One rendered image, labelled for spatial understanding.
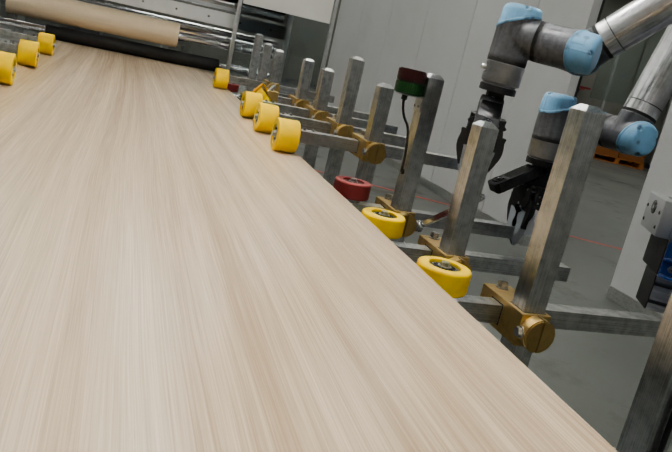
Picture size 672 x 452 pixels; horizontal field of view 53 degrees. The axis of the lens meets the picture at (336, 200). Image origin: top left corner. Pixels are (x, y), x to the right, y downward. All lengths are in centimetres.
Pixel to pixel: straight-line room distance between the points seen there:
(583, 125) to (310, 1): 281
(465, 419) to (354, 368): 11
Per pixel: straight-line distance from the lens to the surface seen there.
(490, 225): 158
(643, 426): 84
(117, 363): 56
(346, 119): 187
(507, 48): 131
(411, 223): 141
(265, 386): 56
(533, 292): 100
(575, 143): 96
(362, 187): 140
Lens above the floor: 117
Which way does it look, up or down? 13 degrees down
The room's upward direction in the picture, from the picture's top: 13 degrees clockwise
